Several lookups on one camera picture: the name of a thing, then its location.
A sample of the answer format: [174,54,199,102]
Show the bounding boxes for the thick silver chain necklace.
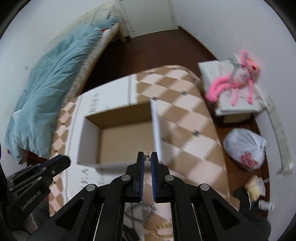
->
[124,201,158,227]

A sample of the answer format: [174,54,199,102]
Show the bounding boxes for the small gold earring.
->
[144,151,152,162]

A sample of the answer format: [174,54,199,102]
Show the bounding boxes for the teal blue duvet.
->
[5,17,119,164]

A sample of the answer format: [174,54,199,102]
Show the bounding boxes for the checkered printed tablecloth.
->
[49,66,240,214]

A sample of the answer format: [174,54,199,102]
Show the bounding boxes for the white cardboard box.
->
[76,98,165,171]

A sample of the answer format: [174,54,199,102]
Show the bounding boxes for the white plastic shopping bag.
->
[223,128,268,171]

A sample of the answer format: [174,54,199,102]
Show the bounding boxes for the yellow packaged item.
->
[244,175,266,202]

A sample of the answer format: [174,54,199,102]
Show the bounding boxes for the crumpled white paper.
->
[258,199,274,211]

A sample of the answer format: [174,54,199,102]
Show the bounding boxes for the grey cloth covered box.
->
[198,60,266,123]

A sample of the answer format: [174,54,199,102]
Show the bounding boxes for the patterned bed mattress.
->
[62,23,119,106]

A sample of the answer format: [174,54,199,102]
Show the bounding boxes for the pink panther plush toy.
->
[205,50,260,106]

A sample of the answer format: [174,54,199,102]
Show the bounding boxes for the white door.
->
[116,0,178,38]

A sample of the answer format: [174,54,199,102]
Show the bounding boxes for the white wall socket strip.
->
[264,95,293,174]

